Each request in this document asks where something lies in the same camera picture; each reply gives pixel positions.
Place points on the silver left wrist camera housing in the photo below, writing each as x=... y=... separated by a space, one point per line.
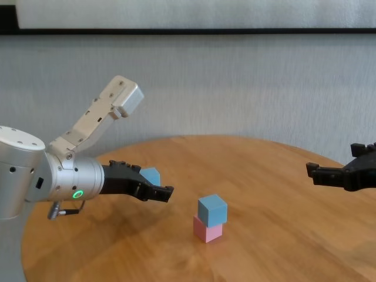
x=129 y=97

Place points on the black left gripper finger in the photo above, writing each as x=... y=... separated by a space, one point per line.
x=126 y=168
x=158 y=194

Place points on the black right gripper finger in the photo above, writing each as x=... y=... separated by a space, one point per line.
x=361 y=149
x=326 y=176

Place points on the pink building block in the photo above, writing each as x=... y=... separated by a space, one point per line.
x=208 y=233

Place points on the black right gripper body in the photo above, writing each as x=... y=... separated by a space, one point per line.
x=362 y=174

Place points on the blue building block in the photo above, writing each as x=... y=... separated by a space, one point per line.
x=213 y=210
x=152 y=176

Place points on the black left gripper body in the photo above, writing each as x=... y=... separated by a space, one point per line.
x=123 y=183

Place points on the black wall trim strip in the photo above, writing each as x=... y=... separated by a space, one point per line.
x=188 y=31

